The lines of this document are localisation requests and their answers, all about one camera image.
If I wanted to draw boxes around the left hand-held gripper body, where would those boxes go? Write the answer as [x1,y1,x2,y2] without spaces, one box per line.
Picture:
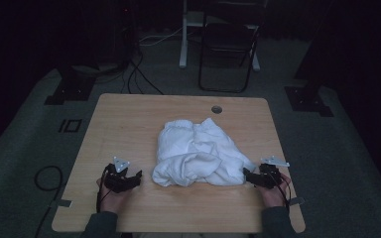
[103,156,134,194]

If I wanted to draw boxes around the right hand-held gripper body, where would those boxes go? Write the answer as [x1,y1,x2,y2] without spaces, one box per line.
[259,155,292,190]

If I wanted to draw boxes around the white shorts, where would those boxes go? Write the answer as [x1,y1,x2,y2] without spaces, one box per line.
[151,117,257,188]

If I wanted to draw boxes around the person's left hand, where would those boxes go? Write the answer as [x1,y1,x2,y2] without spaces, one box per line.
[95,179,132,214]

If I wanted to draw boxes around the person's right hand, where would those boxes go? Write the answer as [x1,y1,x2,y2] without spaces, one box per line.
[260,174,293,209]

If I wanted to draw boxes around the black stand base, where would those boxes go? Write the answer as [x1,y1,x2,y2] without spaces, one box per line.
[44,65,97,106]
[284,84,334,118]

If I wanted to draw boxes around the black folding chair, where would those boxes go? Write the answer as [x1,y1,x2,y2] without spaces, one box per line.
[197,0,261,94]

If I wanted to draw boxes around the left hand-held gripper black cable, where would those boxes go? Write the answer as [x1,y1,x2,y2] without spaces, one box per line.
[95,167,110,213]

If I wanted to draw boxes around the hand-held gripper black cable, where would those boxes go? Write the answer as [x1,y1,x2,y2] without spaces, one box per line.
[95,167,110,213]
[271,172,293,210]

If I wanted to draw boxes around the right hand-held gripper black cable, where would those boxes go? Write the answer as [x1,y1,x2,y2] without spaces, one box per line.
[271,172,293,210]

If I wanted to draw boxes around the black floor cable loop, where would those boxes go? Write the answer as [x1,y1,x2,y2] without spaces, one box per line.
[34,165,64,238]

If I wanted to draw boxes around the black floor cables bundle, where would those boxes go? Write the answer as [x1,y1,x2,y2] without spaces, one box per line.
[121,49,165,96]

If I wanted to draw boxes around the white floor cable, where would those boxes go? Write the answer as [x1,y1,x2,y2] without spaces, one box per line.
[138,27,185,48]

